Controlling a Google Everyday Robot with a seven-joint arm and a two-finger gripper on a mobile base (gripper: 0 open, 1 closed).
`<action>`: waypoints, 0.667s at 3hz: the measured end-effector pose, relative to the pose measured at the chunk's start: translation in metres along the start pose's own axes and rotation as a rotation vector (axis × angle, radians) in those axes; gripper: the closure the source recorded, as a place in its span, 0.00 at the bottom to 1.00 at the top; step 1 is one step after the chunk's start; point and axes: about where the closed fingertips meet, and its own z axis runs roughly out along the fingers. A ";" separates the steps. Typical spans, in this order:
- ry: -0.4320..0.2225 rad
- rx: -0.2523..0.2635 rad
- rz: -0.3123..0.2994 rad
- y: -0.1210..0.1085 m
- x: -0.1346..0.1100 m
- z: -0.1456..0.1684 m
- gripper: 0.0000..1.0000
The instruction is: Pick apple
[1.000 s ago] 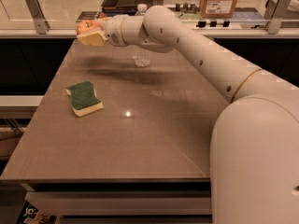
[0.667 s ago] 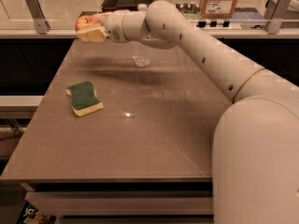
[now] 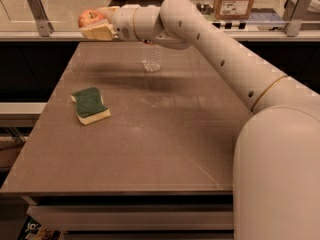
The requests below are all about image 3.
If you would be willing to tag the right metal glass bracket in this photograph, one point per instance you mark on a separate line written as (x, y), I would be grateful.
(294, 23)

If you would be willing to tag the left metal glass bracket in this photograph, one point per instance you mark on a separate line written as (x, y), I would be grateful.
(44, 26)

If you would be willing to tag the white drawer front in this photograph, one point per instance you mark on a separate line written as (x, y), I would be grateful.
(136, 218)

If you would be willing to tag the clear plastic water bottle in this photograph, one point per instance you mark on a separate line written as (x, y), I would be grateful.
(152, 57)

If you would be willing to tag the green and yellow sponge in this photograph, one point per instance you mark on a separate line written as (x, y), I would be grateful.
(89, 106)

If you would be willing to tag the colourful package on floor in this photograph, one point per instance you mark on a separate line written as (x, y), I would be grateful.
(33, 230)

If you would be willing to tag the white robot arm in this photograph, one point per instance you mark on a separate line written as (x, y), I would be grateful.
(276, 168)

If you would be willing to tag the brown cardboard box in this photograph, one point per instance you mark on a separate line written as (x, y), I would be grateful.
(232, 9)

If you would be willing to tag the metal glass bracket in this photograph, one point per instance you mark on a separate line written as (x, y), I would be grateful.
(294, 23)
(44, 26)

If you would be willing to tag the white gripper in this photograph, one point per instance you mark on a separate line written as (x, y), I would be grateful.
(123, 22)

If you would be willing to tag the red apple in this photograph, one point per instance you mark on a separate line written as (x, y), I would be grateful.
(90, 16)

